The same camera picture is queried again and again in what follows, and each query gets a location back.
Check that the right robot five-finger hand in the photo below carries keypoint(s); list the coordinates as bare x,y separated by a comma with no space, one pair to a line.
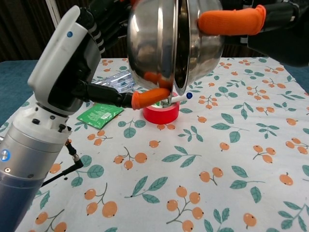
231,21

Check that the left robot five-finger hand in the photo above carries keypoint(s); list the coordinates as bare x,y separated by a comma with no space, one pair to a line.
62,60

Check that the stainless steel metal bowl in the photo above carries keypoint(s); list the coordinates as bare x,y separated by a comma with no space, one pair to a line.
207,55
149,48

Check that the clear plastic water bottle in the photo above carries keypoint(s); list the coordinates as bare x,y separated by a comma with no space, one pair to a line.
120,81

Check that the green foil sachet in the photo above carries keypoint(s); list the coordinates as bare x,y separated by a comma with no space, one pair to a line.
99,114

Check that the white marker blue cap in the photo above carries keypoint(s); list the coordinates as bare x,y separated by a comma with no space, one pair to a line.
181,97

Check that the small white green-label bottle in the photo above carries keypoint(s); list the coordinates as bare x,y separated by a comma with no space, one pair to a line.
158,104

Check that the red tape roll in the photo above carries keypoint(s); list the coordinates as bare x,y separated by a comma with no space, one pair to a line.
159,114

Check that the floral print tablecloth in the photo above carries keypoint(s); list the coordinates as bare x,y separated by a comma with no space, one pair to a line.
157,149

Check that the dark folding screen white frame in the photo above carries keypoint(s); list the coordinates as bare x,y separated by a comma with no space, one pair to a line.
24,29

